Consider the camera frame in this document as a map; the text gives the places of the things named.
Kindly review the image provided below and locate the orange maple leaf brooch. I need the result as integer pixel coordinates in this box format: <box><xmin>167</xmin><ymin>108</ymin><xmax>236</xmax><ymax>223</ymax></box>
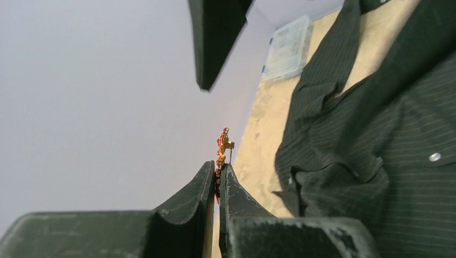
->
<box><xmin>215</xmin><ymin>127</ymin><xmax>234</xmax><ymax>204</ymax></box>

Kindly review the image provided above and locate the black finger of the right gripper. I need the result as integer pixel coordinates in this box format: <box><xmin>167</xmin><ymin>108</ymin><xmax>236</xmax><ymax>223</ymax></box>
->
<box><xmin>188</xmin><ymin>0</ymin><xmax>253</xmax><ymax>91</ymax></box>

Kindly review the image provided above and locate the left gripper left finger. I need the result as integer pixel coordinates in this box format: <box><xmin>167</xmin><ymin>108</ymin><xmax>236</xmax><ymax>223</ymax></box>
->
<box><xmin>1</xmin><ymin>161</ymin><xmax>215</xmax><ymax>258</ymax></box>

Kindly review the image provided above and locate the clear plastic organizer box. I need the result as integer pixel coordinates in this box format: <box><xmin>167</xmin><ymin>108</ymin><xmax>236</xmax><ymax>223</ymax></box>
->
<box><xmin>262</xmin><ymin>16</ymin><xmax>312</xmax><ymax>81</ymax></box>

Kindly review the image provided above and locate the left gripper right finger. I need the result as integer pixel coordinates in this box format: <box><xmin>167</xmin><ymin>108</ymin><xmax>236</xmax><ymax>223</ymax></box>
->
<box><xmin>218</xmin><ymin>164</ymin><xmax>380</xmax><ymax>257</ymax></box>

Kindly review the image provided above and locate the black pinstriped shirt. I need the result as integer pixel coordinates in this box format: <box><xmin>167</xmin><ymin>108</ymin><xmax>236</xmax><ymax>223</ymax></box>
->
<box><xmin>275</xmin><ymin>1</ymin><xmax>455</xmax><ymax>257</ymax></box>

